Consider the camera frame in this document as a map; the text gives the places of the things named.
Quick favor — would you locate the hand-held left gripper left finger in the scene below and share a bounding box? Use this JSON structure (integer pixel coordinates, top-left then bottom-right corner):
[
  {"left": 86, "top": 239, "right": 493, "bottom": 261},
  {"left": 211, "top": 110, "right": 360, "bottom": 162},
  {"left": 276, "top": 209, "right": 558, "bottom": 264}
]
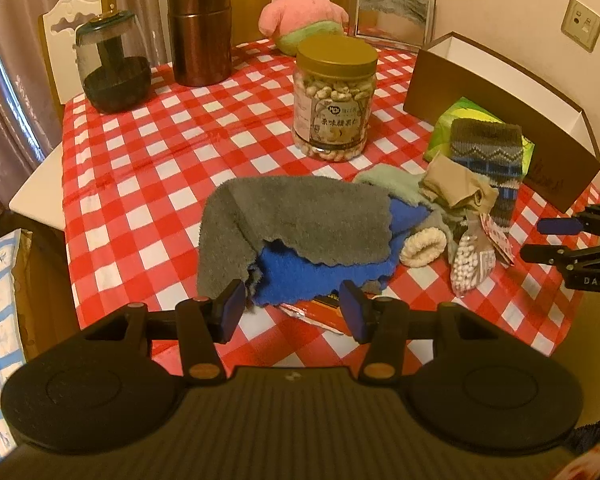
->
[{"left": 82, "top": 279, "right": 247, "bottom": 387}]

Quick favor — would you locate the beige wall socket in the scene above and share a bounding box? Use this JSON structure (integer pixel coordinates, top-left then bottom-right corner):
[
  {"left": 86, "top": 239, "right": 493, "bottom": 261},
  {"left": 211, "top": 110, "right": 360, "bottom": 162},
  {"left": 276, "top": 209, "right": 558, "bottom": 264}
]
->
[{"left": 560, "top": 0, "right": 600, "bottom": 52}]

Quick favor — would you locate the gold-lidded nut jar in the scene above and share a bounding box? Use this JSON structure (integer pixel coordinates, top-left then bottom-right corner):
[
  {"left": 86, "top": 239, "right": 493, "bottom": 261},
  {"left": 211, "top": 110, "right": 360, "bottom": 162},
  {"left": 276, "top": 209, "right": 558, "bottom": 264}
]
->
[{"left": 291, "top": 36, "right": 379, "bottom": 162}]

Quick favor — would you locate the grey blue patterned sock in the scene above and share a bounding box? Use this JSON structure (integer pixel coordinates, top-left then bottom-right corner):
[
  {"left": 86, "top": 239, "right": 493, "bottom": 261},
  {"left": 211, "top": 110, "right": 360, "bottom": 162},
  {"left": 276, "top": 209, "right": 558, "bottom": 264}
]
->
[{"left": 449, "top": 118, "right": 523, "bottom": 233}]

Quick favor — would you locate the blue patterned white cloth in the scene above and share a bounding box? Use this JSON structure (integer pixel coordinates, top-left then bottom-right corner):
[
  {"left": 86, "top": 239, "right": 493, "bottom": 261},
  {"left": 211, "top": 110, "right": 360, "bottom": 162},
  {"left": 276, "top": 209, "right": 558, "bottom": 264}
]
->
[{"left": 0, "top": 228, "right": 33, "bottom": 461}]

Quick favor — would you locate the red white printed paper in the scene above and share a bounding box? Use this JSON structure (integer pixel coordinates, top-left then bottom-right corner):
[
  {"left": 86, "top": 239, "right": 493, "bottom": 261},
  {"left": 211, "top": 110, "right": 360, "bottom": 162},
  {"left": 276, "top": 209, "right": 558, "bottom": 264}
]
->
[{"left": 562, "top": 442, "right": 600, "bottom": 480}]

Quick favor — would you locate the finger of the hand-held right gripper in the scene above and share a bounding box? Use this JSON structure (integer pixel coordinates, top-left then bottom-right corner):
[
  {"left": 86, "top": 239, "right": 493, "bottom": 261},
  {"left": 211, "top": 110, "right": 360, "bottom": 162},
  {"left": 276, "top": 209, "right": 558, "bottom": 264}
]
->
[
  {"left": 519, "top": 242, "right": 600, "bottom": 273},
  {"left": 536, "top": 203, "right": 600, "bottom": 241}
]

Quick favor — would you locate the grey curtain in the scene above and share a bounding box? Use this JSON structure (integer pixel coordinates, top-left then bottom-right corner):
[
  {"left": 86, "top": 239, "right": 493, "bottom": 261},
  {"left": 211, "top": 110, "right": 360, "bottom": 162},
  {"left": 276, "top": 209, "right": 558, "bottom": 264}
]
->
[{"left": 0, "top": 0, "right": 176, "bottom": 211}]

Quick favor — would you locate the grey fluffy towel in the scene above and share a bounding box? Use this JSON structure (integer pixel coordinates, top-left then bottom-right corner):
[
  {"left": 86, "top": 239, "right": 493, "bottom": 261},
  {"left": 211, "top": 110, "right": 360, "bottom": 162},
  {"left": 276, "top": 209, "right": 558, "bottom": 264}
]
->
[{"left": 196, "top": 176, "right": 397, "bottom": 306}]

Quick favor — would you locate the clear picture frame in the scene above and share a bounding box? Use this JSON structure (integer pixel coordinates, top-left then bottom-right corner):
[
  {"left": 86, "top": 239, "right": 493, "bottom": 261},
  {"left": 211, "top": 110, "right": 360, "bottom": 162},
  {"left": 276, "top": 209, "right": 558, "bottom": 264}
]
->
[{"left": 349, "top": 0, "right": 437, "bottom": 52}]

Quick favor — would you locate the brown metal canister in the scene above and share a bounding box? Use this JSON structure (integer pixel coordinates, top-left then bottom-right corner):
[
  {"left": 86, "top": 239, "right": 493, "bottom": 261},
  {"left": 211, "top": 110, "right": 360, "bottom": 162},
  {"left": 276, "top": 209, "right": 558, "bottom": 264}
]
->
[{"left": 166, "top": 0, "right": 233, "bottom": 87}]

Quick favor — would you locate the red white checkered tablecloth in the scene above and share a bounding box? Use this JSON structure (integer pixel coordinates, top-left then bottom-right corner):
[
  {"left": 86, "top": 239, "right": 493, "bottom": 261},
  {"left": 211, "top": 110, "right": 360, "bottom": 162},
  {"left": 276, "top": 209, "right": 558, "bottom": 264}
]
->
[{"left": 60, "top": 35, "right": 600, "bottom": 361}]

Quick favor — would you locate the brown cardboard box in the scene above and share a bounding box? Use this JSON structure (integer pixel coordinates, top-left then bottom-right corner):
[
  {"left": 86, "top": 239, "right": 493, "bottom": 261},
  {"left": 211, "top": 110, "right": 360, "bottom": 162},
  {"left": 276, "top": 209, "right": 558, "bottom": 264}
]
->
[{"left": 402, "top": 31, "right": 600, "bottom": 213}]

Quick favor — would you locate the blue fluffy towel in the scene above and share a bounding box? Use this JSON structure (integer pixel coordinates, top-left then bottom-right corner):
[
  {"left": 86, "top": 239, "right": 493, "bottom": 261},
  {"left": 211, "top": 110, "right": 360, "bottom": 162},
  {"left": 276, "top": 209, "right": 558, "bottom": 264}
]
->
[{"left": 250, "top": 197, "right": 431, "bottom": 308}]

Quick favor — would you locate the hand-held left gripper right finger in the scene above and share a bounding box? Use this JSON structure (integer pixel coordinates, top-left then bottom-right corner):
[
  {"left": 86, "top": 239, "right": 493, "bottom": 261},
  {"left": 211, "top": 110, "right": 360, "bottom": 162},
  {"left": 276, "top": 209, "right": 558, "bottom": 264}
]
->
[{"left": 339, "top": 280, "right": 501, "bottom": 387}]

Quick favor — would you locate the white chair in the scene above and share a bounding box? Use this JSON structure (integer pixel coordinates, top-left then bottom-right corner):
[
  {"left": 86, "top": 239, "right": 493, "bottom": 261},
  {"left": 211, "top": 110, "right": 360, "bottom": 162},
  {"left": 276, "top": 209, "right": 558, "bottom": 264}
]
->
[{"left": 39, "top": 0, "right": 118, "bottom": 106}]

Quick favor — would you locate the cream scrunchie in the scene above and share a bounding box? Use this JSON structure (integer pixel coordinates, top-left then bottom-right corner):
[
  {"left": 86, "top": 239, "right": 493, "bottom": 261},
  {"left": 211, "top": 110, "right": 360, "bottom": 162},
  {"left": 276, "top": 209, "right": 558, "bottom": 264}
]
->
[{"left": 399, "top": 226, "right": 448, "bottom": 267}]

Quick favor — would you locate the green tissue packet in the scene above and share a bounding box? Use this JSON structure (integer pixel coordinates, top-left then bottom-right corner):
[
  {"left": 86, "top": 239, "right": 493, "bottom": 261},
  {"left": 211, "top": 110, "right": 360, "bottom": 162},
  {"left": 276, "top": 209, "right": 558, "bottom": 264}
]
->
[{"left": 425, "top": 96, "right": 536, "bottom": 176}]

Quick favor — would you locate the light green cloth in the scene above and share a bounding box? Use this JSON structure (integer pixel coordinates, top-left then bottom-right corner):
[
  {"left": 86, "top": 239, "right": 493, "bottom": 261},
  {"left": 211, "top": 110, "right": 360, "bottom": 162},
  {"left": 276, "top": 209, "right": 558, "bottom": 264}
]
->
[{"left": 352, "top": 164, "right": 461, "bottom": 261}]

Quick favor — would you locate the red snack packet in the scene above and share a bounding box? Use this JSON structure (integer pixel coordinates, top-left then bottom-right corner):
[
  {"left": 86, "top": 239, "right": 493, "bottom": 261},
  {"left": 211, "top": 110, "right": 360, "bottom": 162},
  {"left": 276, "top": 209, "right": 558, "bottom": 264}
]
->
[{"left": 279, "top": 292, "right": 361, "bottom": 336}]

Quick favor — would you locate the dark cloth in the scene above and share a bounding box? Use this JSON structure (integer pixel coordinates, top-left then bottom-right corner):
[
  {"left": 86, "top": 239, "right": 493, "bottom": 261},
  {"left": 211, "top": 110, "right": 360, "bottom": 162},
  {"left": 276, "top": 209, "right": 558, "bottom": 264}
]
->
[{"left": 567, "top": 422, "right": 600, "bottom": 461}]

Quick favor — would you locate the dark-lidded glass jar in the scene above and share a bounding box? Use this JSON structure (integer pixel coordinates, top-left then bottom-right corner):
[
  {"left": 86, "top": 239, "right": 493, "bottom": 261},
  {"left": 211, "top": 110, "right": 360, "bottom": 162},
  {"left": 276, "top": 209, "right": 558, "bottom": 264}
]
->
[{"left": 75, "top": 10, "right": 152, "bottom": 114}]

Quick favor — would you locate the clear bag of white beads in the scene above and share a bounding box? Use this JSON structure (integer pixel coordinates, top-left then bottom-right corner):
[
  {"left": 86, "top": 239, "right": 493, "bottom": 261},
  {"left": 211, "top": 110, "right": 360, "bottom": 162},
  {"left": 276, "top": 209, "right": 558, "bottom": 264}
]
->
[{"left": 449, "top": 212, "right": 516, "bottom": 300}]

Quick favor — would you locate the beige sock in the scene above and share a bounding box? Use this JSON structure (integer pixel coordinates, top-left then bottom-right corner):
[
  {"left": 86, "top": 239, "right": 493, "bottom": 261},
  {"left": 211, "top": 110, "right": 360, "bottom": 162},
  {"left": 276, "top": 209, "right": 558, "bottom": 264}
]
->
[{"left": 419, "top": 154, "right": 500, "bottom": 213}]

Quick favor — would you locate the pink starfish plush toy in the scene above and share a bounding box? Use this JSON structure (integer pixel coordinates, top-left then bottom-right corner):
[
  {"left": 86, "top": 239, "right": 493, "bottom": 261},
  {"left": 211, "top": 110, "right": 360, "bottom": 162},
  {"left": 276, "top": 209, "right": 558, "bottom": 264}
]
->
[{"left": 258, "top": 0, "right": 350, "bottom": 56}]

